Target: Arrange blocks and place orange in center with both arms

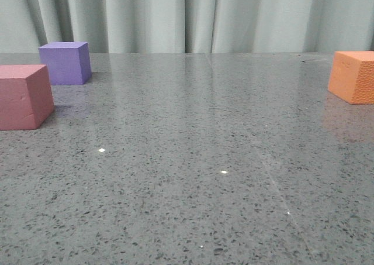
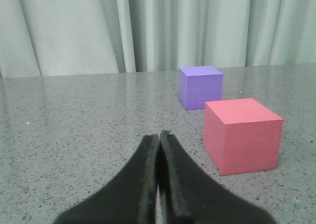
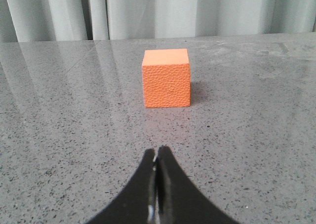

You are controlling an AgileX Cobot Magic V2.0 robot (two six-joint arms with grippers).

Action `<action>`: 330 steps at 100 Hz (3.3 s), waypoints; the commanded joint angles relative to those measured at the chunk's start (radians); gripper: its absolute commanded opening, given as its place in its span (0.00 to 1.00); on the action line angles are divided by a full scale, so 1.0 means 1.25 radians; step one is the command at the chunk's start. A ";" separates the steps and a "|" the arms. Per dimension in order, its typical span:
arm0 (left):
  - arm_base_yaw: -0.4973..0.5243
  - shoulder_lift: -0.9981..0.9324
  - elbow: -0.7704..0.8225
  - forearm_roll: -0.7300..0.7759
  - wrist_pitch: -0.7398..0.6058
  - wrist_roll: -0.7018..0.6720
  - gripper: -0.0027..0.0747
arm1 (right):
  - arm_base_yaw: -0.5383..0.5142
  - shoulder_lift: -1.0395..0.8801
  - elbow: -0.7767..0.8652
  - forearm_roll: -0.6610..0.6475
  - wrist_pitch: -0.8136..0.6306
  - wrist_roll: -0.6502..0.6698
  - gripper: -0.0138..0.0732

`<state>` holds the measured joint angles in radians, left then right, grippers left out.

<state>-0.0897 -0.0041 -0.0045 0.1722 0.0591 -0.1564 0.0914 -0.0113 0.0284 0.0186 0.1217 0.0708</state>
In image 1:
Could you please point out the grey-green curtain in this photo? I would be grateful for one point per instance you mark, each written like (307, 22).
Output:
(189, 26)

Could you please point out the purple foam cube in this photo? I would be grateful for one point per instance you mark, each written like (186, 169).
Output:
(68, 63)

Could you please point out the orange foam cube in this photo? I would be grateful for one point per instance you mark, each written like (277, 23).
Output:
(351, 76)

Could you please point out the pink foam cube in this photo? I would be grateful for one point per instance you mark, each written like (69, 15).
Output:
(26, 96)

